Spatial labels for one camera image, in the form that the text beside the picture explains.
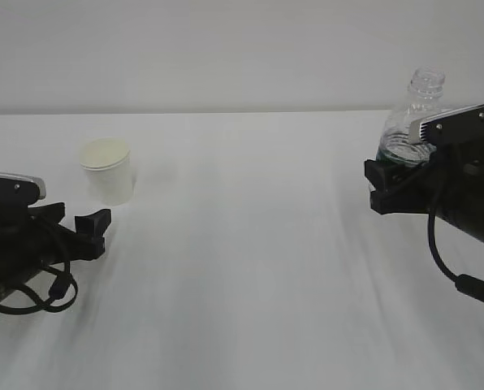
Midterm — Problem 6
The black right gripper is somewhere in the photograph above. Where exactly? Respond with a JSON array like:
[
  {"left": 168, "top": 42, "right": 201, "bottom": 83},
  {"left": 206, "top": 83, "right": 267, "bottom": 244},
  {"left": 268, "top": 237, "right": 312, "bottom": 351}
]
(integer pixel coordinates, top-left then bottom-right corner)
[{"left": 364, "top": 138, "right": 484, "bottom": 244}]

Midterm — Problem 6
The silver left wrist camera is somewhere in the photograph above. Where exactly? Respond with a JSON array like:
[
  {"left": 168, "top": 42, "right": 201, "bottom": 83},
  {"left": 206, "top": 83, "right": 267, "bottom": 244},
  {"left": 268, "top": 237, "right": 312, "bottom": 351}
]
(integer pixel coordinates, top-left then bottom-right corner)
[{"left": 0, "top": 172, "right": 46, "bottom": 206}]

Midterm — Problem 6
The white paper cup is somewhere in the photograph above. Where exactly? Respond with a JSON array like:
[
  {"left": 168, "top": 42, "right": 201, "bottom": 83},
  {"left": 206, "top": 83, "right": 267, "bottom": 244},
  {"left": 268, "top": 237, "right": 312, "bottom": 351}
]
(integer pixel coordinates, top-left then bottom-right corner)
[{"left": 79, "top": 137, "right": 134, "bottom": 206}]

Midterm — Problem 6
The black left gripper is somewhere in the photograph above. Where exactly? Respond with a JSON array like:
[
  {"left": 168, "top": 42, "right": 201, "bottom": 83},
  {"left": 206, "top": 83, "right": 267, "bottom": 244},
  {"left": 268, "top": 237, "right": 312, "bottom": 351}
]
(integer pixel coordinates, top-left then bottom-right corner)
[{"left": 0, "top": 202, "right": 111, "bottom": 316}]

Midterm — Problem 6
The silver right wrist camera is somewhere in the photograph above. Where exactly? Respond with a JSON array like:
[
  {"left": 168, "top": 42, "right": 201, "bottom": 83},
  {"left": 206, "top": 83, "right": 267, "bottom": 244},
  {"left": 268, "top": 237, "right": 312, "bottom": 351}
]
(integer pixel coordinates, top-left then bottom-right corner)
[{"left": 408, "top": 104, "right": 484, "bottom": 147}]

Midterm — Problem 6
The black right camera cable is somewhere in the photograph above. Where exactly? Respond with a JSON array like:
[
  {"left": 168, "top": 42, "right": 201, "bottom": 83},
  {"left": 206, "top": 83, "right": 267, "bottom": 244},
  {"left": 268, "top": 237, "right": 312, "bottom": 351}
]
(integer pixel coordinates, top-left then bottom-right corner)
[{"left": 427, "top": 178, "right": 484, "bottom": 304}]

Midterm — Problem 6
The clear water bottle green label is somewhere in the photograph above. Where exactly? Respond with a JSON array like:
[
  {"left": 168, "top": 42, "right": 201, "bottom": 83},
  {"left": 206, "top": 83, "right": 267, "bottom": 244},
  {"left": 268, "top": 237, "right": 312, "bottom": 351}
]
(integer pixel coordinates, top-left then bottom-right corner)
[{"left": 374, "top": 67, "right": 447, "bottom": 167}]

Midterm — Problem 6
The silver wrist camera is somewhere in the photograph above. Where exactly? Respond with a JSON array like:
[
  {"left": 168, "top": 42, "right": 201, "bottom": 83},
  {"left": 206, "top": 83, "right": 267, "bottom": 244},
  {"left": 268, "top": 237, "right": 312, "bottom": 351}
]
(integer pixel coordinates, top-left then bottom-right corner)
[
  {"left": 408, "top": 104, "right": 484, "bottom": 147},
  {"left": 0, "top": 172, "right": 46, "bottom": 206}
]

